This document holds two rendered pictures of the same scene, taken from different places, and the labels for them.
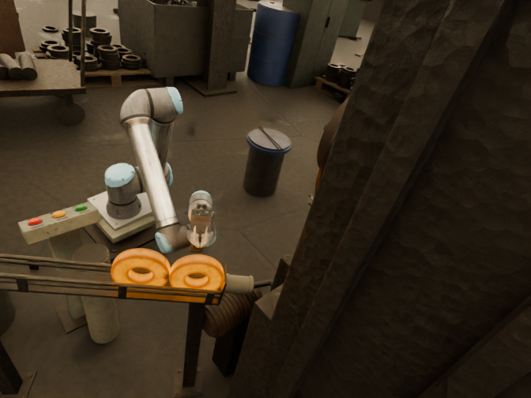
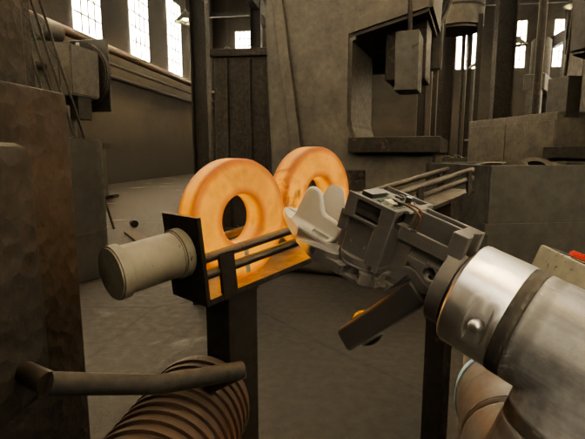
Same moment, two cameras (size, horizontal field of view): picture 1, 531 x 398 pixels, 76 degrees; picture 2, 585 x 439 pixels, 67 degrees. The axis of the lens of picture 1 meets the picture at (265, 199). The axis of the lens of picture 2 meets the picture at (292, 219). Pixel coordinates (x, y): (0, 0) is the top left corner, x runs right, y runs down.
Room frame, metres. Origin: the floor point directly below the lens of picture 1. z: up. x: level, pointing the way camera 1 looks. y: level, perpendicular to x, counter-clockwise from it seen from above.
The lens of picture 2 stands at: (1.17, -0.10, 0.79)
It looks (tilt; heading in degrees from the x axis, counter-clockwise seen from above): 8 degrees down; 148
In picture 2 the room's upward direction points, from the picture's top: straight up
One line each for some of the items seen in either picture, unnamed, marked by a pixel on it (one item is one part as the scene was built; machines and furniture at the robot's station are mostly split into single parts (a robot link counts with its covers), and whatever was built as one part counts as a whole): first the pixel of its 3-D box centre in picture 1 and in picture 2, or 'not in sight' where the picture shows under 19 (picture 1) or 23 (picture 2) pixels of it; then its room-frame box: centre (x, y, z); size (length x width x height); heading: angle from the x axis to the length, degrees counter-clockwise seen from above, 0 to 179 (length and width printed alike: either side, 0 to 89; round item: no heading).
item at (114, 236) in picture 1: (124, 213); not in sight; (1.42, 0.79, 0.10); 0.32 x 0.32 x 0.04; 56
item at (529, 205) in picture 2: not in sight; (530, 228); (-0.17, 2.27, 0.39); 1.03 x 0.83 x 0.77; 65
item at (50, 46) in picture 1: (102, 52); not in sight; (3.57, 2.07, 0.22); 1.20 x 0.81 x 0.44; 135
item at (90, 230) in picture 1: (125, 221); not in sight; (1.42, 0.79, 0.04); 0.40 x 0.40 x 0.08; 56
